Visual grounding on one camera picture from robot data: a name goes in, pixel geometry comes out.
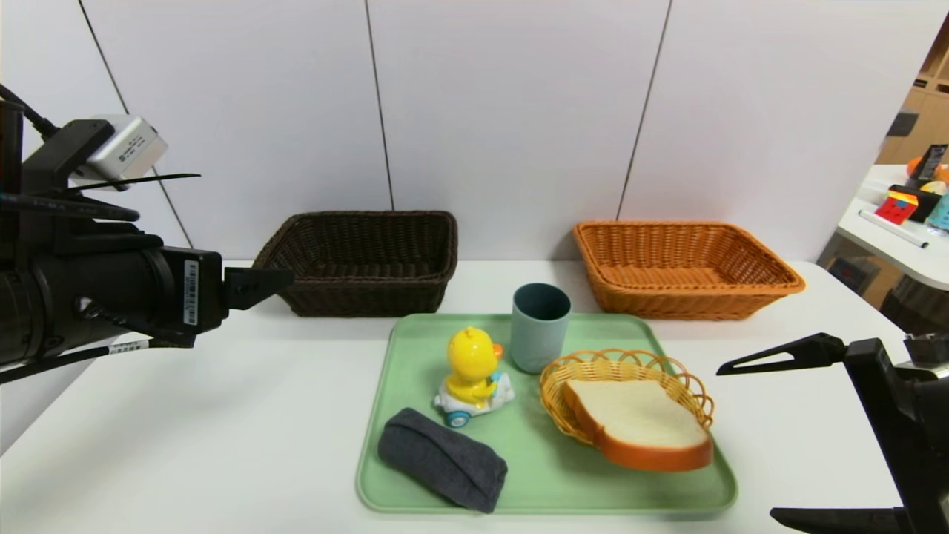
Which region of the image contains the red puzzle cube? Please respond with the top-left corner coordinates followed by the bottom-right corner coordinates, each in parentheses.
top-left (875, 191), bottom-right (919, 225)

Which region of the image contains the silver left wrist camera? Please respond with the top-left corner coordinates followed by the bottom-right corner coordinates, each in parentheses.
top-left (70, 115), bottom-right (169, 192)

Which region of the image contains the yellow duck toy car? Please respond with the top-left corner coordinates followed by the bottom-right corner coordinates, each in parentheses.
top-left (434, 326), bottom-right (515, 428)

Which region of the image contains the orange rectangular wicker basket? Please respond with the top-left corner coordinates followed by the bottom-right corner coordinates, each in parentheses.
top-left (572, 220), bottom-right (807, 321)

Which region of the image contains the blue-grey plastic cup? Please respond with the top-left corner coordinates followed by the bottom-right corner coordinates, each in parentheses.
top-left (510, 283), bottom-right (572, 374)

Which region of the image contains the dark grey fabric pouch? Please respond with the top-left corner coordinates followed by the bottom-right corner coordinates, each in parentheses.
top-left (377, 407), bottom-right (509, 513)

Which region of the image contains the black remote control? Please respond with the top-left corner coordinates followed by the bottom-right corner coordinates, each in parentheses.
top-left (916, 145), bottom-right (948, 182)

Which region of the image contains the black zip tie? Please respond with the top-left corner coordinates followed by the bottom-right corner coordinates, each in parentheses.
top-left (70, 173), bottom-right (201, 192)

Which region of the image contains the white side table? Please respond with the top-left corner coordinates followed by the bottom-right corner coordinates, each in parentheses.
top-left (838, 165), bottom-right (949, 291)

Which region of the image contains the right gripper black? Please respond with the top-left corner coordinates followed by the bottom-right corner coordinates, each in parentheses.
top-left (715, 332), bottom-right (949, 534)

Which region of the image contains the white marker pen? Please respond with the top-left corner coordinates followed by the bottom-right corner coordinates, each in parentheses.
top-left (859, 210), bottom-right (929, 249)

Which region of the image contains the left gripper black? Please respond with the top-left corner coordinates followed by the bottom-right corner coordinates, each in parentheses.
top-left (67, 245), bottom-right (295, 349)

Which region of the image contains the light green plastic tray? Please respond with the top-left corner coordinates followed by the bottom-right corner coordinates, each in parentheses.
top-left (356, 312), bottom-right (738, 514)

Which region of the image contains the wooden shelf unit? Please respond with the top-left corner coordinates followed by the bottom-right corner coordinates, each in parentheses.
top-left (876, 7), bottom-right (949, 165)

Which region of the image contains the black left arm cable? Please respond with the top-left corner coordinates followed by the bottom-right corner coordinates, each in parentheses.
top-left (0, 83), bottom-right (60, 142)

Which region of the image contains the orange ball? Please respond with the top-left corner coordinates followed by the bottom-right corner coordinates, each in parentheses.
top-left (906, 156), bottom-right (949, 185)

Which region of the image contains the small round yellow wicker basket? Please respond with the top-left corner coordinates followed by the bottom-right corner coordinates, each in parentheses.
top-left (539, 348), bottom-right (715, 447)

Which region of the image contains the toy bread slice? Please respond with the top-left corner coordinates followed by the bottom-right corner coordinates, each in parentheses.
top-left (561, 379), bottom-right (714, 472)

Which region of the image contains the small black box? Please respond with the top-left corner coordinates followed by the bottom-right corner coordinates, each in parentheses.
top-left (887, 184), bottom-right (942, 223)

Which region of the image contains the dark brown wicker basket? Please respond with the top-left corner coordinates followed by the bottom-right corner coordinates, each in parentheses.
top-left (252, 211), bottom-right (459, 318)

